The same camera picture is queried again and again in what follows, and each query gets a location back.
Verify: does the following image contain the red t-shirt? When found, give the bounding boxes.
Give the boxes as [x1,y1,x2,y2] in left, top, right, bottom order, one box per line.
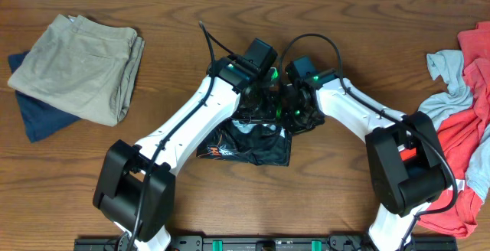
[418,21,489,239]

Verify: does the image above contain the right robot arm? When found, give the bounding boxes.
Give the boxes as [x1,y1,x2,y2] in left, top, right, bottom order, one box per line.
[283,66,456,250]

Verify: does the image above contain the black patterned cycling jersey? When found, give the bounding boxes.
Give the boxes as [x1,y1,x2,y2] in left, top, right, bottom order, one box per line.
[196,120,292,166]

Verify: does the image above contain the light grey t-shirt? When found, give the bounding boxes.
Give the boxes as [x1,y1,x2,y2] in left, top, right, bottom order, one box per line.
[419,50,489,202]

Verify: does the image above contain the folded khaki trousers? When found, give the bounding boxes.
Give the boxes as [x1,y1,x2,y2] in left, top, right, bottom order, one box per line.
[8,15,145,126]

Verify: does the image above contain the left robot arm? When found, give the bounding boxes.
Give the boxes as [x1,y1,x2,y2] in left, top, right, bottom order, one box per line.
[93,58,279,250]

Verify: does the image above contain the folded navy blue garment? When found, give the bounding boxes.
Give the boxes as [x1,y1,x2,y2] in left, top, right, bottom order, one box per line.
[8,51,82,144]

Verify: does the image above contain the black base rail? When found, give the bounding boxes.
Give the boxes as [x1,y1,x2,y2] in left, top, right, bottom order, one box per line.
[74,234,459,251]

